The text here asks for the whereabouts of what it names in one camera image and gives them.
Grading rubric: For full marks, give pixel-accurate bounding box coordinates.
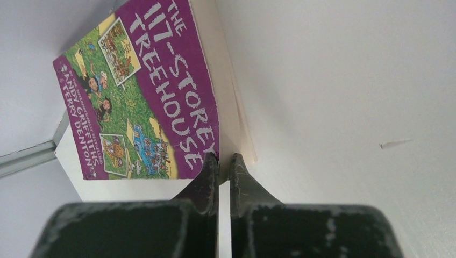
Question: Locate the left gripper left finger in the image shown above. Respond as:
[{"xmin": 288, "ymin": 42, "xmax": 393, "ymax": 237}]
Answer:
[{"xmin": 31, "ymin": 154, "xmax": 219, "ymax": 257}]

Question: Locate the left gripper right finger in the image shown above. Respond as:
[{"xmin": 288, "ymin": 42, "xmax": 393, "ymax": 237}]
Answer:
[{"xmin": 230, "ymin": 154, "xmax": 403, "ymax": 257}]

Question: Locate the purple treehouse book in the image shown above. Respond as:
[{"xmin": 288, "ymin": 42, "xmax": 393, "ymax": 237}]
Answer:
[{"xmin": 53, "ymin": 1, "xmax": 257, "ymax": 180}]

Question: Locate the aluminium frame profile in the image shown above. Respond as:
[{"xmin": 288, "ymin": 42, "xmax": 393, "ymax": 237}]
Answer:
[{"xmin": 1, "ymin": 111, "xmax": 69, "ymax": 178}]

